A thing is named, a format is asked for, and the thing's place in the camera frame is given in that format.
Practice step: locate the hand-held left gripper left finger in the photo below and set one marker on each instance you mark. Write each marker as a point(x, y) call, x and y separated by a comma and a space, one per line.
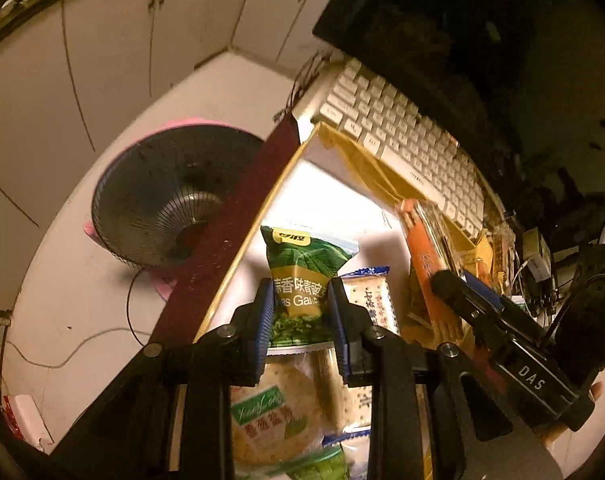
point(265, 325)

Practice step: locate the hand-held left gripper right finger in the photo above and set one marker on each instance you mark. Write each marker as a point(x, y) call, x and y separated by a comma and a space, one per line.
point(337, 325)

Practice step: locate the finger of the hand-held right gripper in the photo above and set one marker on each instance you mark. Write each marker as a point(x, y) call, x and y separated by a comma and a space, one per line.
point(487, 292)
point(455, 290)

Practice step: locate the orange grain cracker packet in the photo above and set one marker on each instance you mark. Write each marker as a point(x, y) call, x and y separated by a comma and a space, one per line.
point(425, 260)

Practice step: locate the green pea snack packet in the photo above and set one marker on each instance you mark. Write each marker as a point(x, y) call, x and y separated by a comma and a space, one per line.
point(322, 467)
point(302, 265)

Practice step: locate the cardboard box with yellow tape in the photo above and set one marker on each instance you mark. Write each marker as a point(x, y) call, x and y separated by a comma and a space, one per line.
point(332, 195)

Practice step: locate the person's right hand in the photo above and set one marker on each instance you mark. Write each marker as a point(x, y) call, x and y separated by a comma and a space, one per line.
point(557, 437)

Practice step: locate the pile of mixed snack packets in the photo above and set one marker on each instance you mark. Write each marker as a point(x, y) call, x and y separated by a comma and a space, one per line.
point(497, 255)

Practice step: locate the blue edged cracker packet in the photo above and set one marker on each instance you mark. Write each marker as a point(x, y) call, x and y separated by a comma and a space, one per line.
point(350, 410)
point(377, 300)

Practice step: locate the small white green box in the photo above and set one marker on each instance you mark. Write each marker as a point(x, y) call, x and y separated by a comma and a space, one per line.
point(537, 260)

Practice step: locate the round cracker packet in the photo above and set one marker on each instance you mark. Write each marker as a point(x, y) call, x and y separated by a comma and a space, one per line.
point(272, 410)

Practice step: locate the white computer keyboard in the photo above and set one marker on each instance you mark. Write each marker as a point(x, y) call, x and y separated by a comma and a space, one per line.
point(397, 125)

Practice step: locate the pink electric fan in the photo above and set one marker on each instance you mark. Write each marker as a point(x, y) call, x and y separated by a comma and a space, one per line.
point(147, 195)

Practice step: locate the black computer monitor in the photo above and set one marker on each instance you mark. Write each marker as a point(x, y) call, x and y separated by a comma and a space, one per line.
point(457, 20)

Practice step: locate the white lower kitchen cabinets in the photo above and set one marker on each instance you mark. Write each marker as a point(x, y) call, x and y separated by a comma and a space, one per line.
point(107, 60)

